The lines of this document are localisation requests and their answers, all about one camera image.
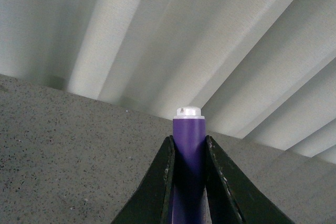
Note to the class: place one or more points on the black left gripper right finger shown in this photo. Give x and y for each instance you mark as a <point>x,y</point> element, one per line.
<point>231,195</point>

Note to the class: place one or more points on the purple marker pen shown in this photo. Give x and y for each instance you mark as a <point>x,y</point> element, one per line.
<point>189,131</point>

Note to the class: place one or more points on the white pleated curtain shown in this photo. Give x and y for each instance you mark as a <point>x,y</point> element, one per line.
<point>260,70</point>

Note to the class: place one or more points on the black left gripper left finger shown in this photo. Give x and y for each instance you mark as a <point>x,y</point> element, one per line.
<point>152,202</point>

